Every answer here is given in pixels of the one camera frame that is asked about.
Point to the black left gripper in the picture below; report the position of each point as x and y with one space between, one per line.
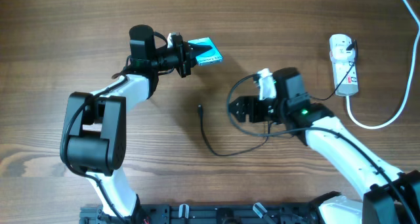
184 54

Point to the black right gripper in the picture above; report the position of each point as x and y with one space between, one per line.
255 103

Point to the cyan screen smartphone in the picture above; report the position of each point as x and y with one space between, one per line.
210 57

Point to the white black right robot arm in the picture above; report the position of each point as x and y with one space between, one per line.
388 195

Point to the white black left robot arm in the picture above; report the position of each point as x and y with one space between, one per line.
94 137

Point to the white usb charger plug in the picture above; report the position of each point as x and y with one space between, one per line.
341 54

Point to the white power strip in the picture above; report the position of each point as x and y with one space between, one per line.
344 73

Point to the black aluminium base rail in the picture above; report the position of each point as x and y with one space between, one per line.
298 213

